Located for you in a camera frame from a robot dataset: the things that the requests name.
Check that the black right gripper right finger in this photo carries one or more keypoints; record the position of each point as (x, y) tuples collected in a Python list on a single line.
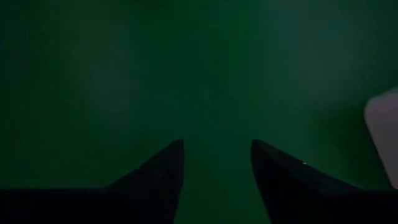
[(298, 199)]

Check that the green table mat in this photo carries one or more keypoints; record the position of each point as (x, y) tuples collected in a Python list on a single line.
[(199, 77)]

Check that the white garlic bulb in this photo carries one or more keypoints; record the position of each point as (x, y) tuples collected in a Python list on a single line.
[(384, 130)]

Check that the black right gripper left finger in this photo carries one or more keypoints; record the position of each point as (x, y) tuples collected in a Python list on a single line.
[(146, 196)]

